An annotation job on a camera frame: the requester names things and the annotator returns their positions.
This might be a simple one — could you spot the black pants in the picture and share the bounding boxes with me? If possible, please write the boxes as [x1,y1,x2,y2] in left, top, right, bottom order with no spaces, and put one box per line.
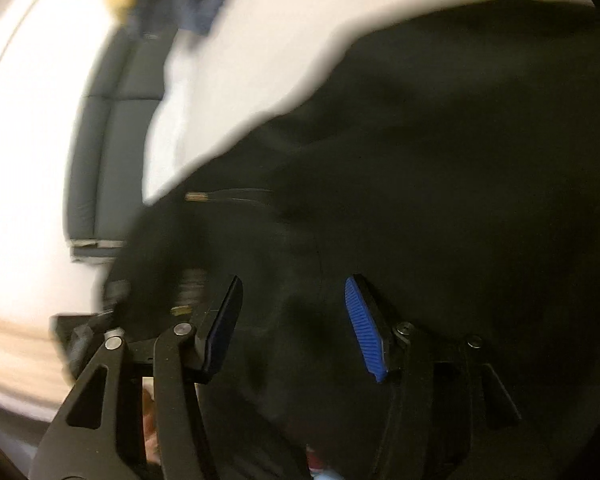
[108,0,600,479]

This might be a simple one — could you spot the dark grey sofa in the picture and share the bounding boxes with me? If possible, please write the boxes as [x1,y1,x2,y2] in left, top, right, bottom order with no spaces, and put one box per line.
[64,27,176,264]

